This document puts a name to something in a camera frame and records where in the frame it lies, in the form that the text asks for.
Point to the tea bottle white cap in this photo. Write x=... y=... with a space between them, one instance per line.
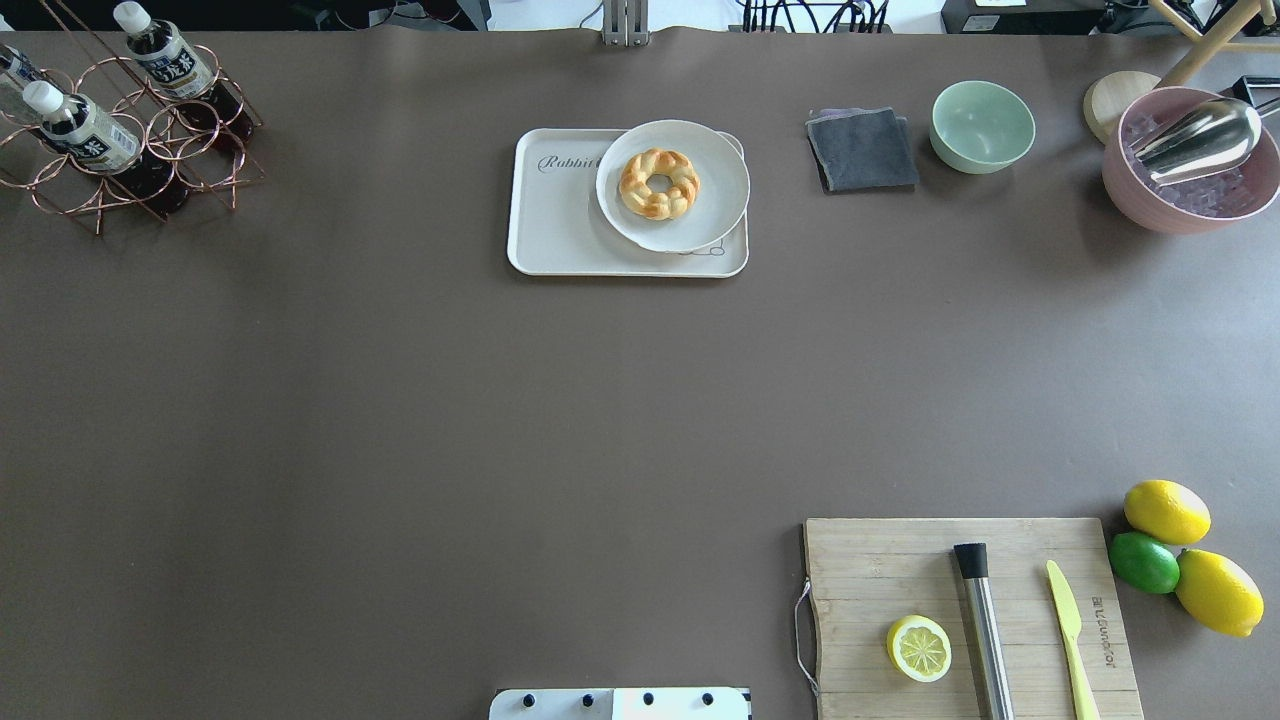
x=99 y=143

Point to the cream rectangular serving tray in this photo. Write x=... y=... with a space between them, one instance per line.
x=557 y=228

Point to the white round plate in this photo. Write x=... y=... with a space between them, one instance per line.
x=722 y=198

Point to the grey folded cloth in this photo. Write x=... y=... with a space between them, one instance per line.
x=861 y=149

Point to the bamboo cutting board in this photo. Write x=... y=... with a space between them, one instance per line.
x=868 y=573

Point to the steel muddler black tip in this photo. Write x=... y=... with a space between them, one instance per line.
x=972 y=562

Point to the lemon half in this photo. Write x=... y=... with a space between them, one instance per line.
x=919 y=648

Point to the mint green bowl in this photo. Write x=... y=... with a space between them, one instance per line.
x=979 y=127

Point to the yellow plastic knife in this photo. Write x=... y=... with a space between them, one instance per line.
x=1070 y=625

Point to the wooden glass stand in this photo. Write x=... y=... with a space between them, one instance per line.
x=1109 y=96

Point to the green lime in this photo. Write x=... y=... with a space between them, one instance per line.
x=1144 y=563

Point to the whole lemon upper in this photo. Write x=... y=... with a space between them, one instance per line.
x=1167 y=511

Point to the whole lemon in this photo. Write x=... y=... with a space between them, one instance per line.
x=1167 y=511
x=1219 y=593

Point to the pink bowl of ice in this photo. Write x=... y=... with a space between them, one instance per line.
x=1150 y=200

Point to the whole lemon lower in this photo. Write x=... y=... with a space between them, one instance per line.
x=1219 y=593

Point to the metal ice scoop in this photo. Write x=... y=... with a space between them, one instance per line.
x=1166 y=140

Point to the braided ring pastry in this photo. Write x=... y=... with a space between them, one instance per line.
x=659 y=184

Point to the aluminium frame post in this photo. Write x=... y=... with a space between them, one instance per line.
x=625 y=23

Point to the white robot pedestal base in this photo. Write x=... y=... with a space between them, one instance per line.
x=677 y=702

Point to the copper wire bottle rack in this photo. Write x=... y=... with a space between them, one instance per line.
x=153 y=120

